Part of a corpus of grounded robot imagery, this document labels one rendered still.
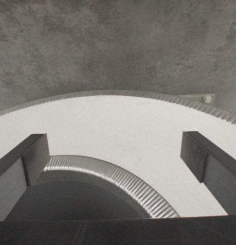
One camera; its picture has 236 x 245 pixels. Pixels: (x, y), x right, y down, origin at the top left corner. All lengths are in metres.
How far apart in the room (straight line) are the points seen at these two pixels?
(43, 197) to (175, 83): 0.69
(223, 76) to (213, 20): 0.24
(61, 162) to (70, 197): 0.14
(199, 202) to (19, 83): 0.92
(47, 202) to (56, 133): 0.20
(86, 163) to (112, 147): 0.07
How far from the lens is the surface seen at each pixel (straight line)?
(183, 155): 0.17
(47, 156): 0.17
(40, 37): 0.85
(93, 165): 0.39
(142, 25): 0.75
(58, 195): 0.53
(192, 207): 0.34
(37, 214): 0.61
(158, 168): 0.37
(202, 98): 0.90
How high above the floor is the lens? 0.73
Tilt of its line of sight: 49 degrees down
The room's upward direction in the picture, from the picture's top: 172 degrees counter-clockwise
